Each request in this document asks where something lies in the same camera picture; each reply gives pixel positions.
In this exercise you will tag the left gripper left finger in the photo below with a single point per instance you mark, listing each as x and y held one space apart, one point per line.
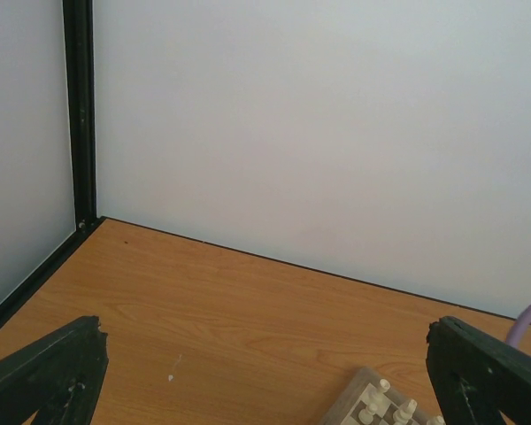
56 379

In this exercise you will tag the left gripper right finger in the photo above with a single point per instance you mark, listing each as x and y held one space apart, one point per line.
476 378

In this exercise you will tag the white chess piece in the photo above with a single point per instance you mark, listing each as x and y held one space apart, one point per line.
403 414
366 415
378 395

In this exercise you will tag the wooden chessboard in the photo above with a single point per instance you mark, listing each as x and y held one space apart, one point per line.
370 399

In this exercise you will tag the black enclosure frame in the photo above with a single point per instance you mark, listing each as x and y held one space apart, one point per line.
385 141

